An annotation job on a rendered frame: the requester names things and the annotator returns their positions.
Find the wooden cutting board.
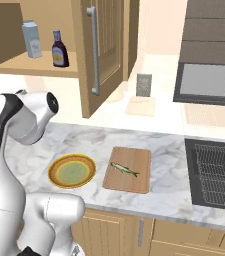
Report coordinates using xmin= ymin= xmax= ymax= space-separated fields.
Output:
xmin=102 ymin=146 xmax=153 ymax=195

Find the small green fish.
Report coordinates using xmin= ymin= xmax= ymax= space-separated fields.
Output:
xmin=110 ymin=161 xmax=141 ymax=178

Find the yellow orange rimmed plate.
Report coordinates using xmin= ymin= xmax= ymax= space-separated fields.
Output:
xmin=47 ymin=153 xmax=97 ymax=189

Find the open wooden cabinet door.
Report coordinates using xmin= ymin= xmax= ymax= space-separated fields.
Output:
xmin=71 ymin=0 xmax=141 ymax=119

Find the dark condiment bottle yellow label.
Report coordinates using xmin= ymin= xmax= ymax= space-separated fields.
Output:
xmin=51 ymin=29 xmax=70 ymax=69

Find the wooden cabinet shelf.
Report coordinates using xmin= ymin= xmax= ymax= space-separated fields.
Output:
xmin=0 ymin=49 xmax=80 ymax=80

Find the wooden base cabinet door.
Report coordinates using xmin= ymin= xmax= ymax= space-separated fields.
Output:
xmin=71 ymin=207 xmax=156 ymax=256

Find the wooden base cabinet drawer front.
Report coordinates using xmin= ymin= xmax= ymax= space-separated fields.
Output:
xmin=149 ymin=218 xmax=225 ymax=256

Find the black sink basin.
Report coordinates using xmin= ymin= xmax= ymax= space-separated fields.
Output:
xmin=184 ymin=138 xmax=225 ymax=212

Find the dark framed window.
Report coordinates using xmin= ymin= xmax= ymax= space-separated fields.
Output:
xmin=172 ymin=61 xmax=225 ymax=108

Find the pale blue milk carton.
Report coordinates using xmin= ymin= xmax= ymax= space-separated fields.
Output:
xmin=21 ymin=19 xmax=44 ymax=60

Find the brown window blind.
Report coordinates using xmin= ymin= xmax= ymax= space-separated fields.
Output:
xmin=178 ymin=0 xmax=225 ymax=66

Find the grey wall outlet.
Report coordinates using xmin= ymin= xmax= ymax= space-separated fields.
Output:
xmin=136 ymin=73 xmax=153 ymax=98

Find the grey cabinet door handle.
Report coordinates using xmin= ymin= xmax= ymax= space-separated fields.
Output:
xmin=86 ymin=5 xmax=101 ymax=97

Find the grey base cabinet handle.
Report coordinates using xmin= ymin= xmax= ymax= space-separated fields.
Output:
xmin=137 ymin=216 xmax=145 ymax=248

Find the wire dish rack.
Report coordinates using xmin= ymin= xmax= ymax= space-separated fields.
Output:
xmin=194 ymin=143 xmax=225 ymax=210

